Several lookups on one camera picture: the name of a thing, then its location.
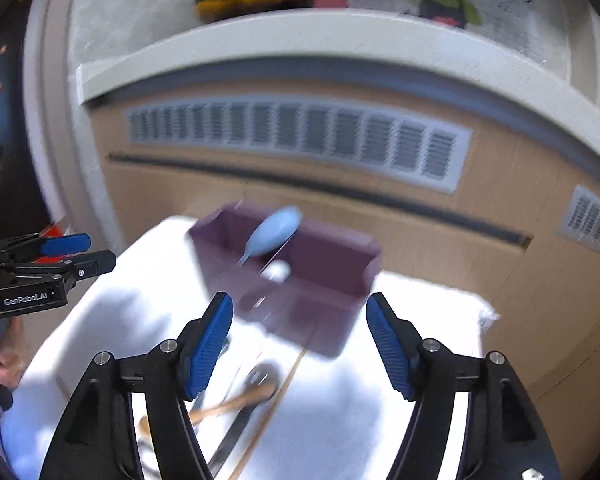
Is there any person's left hand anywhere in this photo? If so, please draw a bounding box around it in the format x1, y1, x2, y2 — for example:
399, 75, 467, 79
0, 316, 29, 389

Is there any white towel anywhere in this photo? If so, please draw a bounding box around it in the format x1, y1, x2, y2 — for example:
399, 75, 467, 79
0, 215, 501, 480

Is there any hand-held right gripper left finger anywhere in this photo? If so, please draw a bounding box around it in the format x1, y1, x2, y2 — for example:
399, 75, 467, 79
40, 291, 234, 480

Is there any white windowsill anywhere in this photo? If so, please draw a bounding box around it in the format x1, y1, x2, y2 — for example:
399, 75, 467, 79
75, 10, 600, 161

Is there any round metal spoon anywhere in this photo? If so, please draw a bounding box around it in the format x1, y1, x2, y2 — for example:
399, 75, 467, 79
206, 362, 283, 468

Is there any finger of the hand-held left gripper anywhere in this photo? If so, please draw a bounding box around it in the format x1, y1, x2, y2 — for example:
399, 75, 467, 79
67, 249, 117, 278
35, 232, 92, 257

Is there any wooden chopstick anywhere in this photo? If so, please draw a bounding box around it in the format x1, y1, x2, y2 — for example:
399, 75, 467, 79
227, 345, 311, 480

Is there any wooden spoon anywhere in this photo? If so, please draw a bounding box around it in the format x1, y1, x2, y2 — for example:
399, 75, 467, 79
139, 382, 279, 441

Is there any light blue spoon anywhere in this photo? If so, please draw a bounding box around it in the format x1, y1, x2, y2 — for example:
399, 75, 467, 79
236, 205, 303, 267

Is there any cartoon printed cloth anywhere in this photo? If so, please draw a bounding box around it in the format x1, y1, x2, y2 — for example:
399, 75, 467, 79
305, 0, 571, 66

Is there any wooden radiator cover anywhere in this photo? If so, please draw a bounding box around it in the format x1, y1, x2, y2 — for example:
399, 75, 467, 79
87, 87, 600, 441

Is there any small grey vent grille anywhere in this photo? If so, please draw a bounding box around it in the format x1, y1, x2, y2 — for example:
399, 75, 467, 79
555, 185, 600, 261

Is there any long grey vent grille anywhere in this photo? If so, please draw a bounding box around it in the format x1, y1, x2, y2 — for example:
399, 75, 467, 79
126, 101, 473, 195

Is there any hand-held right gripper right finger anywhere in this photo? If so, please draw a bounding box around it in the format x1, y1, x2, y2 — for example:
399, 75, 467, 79
366, 292, 563, 480

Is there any purple utensil holder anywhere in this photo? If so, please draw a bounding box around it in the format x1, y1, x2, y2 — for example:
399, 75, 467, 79
187, 201, 383, 358

